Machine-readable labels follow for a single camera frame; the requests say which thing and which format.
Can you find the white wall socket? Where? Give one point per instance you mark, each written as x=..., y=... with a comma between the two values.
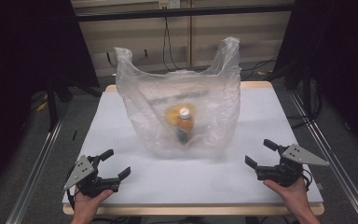
x=169, y=3

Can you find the person's left hand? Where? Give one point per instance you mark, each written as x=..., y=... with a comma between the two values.
x=85, y=208

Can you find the black metal stand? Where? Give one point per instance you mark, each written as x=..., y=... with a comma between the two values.
x=307, y=93
x=52, y=102

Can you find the wooden table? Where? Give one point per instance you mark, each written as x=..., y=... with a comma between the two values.
x=199, y=210

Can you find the small black floor piece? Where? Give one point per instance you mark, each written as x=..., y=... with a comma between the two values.
x=75, y=135

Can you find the translucent plastic bag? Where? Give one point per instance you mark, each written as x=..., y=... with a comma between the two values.
x=217, y=105

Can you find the black horizontal bar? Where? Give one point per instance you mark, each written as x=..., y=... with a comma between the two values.
x=183, y=13

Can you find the person's right hand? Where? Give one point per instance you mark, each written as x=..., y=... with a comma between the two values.
x=293, y=196

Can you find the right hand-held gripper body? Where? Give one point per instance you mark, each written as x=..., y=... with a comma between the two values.
x=292, y=155

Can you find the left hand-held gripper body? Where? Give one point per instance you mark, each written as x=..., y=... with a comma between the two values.
x=84, y=169

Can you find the orange drink bottle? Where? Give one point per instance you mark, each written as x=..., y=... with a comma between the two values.
x=185, y=123

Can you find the white table mat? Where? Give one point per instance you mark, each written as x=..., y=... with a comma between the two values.
x=183, y=180

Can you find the metal floor rail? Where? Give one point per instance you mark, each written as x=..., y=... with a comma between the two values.
x=34, y=174
x=332, y=161

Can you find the black curtain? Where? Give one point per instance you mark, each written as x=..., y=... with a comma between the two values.
x=338, y=62
x=21, y=77

